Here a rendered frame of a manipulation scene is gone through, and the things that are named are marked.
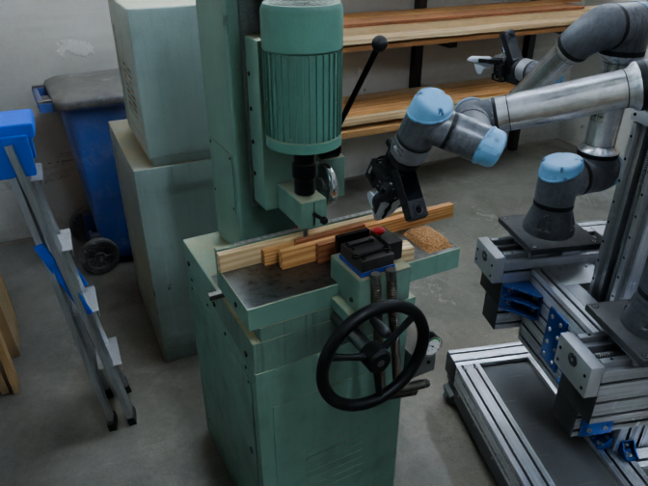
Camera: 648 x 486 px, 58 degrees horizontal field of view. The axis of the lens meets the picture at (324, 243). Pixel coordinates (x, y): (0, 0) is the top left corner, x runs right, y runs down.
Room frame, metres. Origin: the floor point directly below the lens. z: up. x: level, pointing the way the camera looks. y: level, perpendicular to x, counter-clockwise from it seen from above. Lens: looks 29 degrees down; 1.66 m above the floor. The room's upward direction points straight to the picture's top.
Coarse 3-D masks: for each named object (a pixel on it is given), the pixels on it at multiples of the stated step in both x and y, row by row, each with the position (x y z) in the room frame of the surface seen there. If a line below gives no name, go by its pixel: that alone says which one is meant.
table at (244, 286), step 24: (408, 240) 1.37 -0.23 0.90; (312, 264) 1.25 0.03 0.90; (432, 264) 1.29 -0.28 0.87; (456, 264) 1.33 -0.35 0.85; (240, 288) 1.14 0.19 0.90; (264, 288) 1.14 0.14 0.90; (288, 288) 1.14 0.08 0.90; (312, 288) 1.14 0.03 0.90; (336, 288) 1.16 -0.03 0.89; (240, 312) 1.10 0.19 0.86; (264, 312) 1.07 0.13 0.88; (288, 312) 1.10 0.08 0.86
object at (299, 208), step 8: (280, 184) 1.36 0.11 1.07; (288, 184) 1.36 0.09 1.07; (280, 192) 1.35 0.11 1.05; (288, 192) 1.31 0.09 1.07; (280, 200) 1.35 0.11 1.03; (288, 200) 1.31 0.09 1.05; (296, 200) 1.27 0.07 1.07; (304, 200) 1.27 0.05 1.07; (312, 200) 1.27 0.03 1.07; (320, 200) 1.27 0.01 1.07; (280, 208) 1.36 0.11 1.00; (288, 208) 1.31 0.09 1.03; (296, 208) 1.27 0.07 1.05; (304, 208) 1.25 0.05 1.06; (312, 208) 1.26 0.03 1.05; (320, 208) 1.27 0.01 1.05; (288, 216) 1.31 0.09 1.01; (296, 216) 1.27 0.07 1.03; (304, 216) 1.25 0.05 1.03; (312, 216) 1.26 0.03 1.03; (296, 224) 1.27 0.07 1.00; (304, 224) 1.25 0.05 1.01; (312, 224) 1.26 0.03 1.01; (320, 224) 1.27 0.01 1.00
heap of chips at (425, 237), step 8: (408, 232) 1.40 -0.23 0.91; (416, 232) 1.38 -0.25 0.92; (424, 232) 1.37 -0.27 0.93; (432, 232) 1.37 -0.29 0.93; (416, 240) 1.36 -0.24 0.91; (424, 240) 1.34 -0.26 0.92; (432, 240) 1.34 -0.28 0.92; (440, 240) 1.34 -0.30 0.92; (424, 248) 1.33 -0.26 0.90; (432, 248) 1.32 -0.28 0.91; (440, 248) 1.33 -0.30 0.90
